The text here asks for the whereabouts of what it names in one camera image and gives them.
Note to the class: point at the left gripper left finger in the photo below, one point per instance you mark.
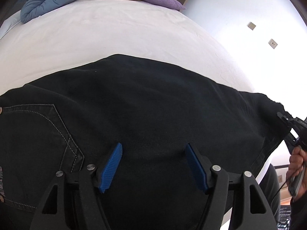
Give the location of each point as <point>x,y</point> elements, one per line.
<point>107,167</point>

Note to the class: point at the black denim pants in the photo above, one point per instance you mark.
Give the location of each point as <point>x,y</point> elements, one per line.
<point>69,119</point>

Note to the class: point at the right hand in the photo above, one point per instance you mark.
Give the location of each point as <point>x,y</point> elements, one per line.
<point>297,163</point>

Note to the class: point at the wall socket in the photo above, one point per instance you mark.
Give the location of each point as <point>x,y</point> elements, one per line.
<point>272,43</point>
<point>251,25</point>

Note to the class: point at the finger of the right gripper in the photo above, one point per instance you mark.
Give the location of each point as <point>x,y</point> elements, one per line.
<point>283,117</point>

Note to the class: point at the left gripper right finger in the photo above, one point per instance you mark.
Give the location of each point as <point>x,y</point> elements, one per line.
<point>200,167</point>

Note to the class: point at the white bed mattress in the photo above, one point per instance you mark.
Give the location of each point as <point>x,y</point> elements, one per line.
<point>89,30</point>

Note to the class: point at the purple cushion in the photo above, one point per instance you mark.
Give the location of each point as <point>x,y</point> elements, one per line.
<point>171,4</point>

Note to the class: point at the white pillow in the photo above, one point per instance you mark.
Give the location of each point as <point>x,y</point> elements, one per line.
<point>9,23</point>

